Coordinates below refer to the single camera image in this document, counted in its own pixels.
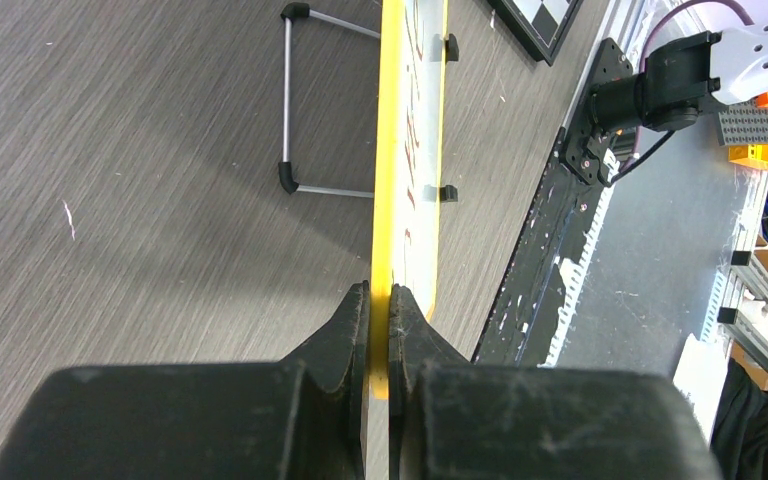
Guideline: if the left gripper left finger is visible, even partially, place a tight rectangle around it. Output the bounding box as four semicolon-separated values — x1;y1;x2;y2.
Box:
0;283;369;479

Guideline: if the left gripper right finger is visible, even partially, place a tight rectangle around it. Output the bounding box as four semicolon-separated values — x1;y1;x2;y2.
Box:
389;285;720;479

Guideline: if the yellow framed whiteboard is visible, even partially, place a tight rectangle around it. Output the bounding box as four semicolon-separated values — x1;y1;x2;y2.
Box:
368;1;449;399

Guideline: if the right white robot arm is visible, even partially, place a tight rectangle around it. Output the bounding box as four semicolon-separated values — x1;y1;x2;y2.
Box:
584;1;768;133

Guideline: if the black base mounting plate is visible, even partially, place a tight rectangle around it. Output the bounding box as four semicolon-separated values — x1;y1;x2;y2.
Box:
471;36;637;370

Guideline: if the black white chessboard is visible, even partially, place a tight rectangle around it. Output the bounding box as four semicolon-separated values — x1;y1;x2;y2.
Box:
487;0;581;66

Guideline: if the white slotted cable duct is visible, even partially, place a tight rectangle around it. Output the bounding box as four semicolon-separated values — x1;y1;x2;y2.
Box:
538;183;614;368

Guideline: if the wire whiteboard stand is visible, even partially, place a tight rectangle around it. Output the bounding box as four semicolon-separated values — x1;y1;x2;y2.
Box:
277;1;381;199

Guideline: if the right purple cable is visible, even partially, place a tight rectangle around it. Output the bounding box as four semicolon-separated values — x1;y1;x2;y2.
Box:
629;0;756;167

